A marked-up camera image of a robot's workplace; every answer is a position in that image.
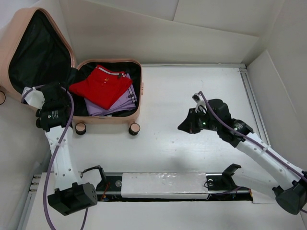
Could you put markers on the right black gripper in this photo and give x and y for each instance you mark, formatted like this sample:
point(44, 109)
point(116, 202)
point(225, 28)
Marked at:
point(188, 125)

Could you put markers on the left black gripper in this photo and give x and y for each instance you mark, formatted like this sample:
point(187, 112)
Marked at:
point(67, 98)

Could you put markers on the red shorts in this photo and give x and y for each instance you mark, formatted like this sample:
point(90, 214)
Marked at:
point(102, 87)

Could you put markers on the pink hard-shell suitcase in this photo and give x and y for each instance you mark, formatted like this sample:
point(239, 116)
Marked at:
point(34, 52)

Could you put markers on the purple shorts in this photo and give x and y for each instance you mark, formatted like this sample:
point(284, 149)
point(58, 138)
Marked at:
point(126, 102)

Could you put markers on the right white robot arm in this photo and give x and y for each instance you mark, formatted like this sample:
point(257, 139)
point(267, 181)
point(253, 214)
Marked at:
point(287, 183)

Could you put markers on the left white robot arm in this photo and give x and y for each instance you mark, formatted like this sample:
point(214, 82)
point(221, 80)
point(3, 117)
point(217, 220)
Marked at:
point(71, 193)

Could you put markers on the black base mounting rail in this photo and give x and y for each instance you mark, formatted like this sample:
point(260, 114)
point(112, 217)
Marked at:
point(167, 187)

